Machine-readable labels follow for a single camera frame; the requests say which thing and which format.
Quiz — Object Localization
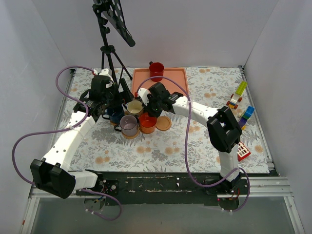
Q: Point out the red toy brick window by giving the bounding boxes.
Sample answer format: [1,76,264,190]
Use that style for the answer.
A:
[237,142,251,161]

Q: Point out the light wooden coaster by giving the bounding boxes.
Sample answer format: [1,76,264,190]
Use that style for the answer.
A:
[156,116,172,131]

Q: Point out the red mug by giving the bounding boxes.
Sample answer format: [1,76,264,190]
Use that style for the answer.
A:
[149,61,164,82]

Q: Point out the dark blue mug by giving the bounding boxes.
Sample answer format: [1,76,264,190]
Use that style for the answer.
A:
[102,106,124,124]

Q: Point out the cream enamel mug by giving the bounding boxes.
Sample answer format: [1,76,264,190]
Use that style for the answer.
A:
[123,100,144,116]

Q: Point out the floral table mat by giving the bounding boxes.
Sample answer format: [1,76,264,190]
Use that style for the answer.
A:
[47,67,271,174]

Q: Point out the pink serving tray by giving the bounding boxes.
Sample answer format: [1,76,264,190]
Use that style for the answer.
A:
[130,68,190,98]

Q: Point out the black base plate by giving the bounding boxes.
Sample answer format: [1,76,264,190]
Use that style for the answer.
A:
[43,170,278,207]

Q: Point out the black music stand tripod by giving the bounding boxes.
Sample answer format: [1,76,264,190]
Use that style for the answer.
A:
[91,0,136,98]

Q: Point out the grey lilac mug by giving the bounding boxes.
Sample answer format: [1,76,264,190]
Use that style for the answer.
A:
[114,115,138,137]

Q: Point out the toy brick car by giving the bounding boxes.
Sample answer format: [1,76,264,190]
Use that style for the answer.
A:
[226,81,247,110]

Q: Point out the blue green toy bricks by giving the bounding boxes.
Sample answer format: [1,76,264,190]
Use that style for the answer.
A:
[238,106,255,130]

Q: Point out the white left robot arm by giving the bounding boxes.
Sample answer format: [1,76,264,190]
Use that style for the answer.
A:
[30,68,134,198]

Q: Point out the woven cork coaster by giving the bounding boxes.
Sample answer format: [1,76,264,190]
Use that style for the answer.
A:
[121,129,140,139]

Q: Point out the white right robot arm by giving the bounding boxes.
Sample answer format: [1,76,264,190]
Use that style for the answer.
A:
[137,82,242,194]

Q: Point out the orange mug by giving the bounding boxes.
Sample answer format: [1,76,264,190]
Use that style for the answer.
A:
[139,113,157,134]

